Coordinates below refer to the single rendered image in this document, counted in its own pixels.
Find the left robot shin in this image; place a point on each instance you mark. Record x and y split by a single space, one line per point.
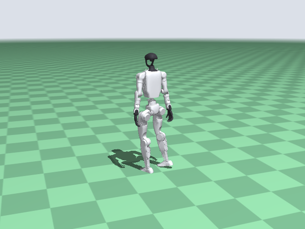
145 153

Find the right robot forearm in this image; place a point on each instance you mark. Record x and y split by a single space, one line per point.
166 100

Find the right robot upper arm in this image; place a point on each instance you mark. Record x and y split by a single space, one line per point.
164 89

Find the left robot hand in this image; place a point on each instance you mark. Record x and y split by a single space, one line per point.
135 117

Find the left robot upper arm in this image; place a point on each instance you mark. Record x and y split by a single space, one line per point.
139 80

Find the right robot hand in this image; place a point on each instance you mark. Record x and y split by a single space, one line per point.
170 114

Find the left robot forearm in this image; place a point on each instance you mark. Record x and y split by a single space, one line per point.
137 102

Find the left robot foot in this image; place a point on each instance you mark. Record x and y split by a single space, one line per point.
149 170

